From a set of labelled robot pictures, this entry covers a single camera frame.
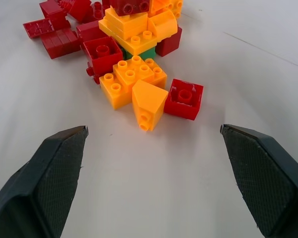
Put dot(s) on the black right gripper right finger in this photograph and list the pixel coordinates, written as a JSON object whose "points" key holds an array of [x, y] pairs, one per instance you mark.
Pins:
{"points": [[263, 178]]}

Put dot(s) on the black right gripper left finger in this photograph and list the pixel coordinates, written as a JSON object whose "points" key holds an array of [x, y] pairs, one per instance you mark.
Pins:
{"points": [[39, 178]]}

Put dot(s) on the red square brick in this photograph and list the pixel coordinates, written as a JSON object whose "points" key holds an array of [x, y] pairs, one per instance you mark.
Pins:
{"points": [[183, 100]]}

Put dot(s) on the orange sloped brick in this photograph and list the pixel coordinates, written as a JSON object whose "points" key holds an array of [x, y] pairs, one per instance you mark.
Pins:
{"points": [[149, 104]]}

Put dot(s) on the red ribbed flat block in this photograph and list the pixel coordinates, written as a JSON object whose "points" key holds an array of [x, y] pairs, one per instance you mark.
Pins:
{"points": [[59, 43]]}

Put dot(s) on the red hollow long block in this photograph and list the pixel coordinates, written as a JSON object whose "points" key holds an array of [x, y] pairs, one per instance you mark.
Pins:
{"points": [[38, 27]]}

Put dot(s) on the red plain block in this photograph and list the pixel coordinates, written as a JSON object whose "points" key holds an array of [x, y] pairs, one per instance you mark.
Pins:
{"points": [[90, 31]]}

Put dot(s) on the red cube block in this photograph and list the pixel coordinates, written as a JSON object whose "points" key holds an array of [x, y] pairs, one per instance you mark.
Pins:
{"points": [[169, 43]]}

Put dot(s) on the green plastic building brick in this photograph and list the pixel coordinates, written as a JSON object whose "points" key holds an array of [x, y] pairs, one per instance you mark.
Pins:
{"points": [[146, 53]]}

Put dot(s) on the yellow plastic building brick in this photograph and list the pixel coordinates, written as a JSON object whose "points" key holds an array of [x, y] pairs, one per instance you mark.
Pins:
{"points": [[129, 29]]}

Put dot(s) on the red sloped block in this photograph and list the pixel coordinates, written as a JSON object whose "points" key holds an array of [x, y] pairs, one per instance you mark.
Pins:
{"points": [[79, 8]]}

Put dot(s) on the yellow rounded block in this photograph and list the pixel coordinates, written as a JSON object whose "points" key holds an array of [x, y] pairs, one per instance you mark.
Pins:
{"points": [[164, 24]]}

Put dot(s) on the dark red studded block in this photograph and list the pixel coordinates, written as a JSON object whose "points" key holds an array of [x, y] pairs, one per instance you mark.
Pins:
{"points": [[131, 7]]}

